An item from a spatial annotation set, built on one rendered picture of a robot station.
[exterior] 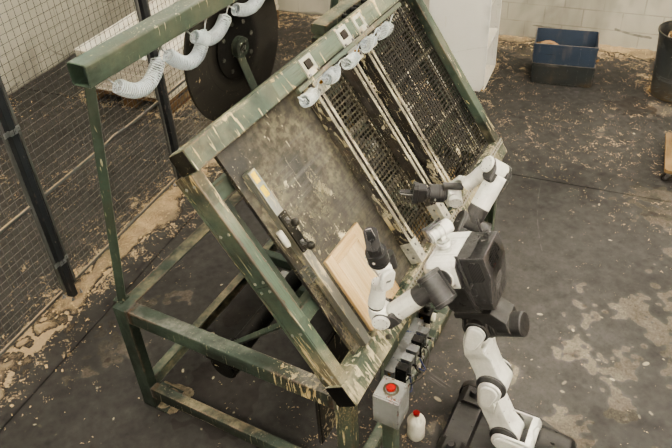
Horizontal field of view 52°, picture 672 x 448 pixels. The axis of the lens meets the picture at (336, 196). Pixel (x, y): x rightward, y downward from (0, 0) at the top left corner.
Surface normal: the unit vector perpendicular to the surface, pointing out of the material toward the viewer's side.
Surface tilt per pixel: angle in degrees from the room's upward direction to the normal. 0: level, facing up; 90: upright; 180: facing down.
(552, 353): 0
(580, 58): 90
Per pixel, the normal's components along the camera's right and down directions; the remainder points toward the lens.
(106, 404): -0.04, -0.80
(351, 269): 0.71, -0.24
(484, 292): -0.47, 0.55
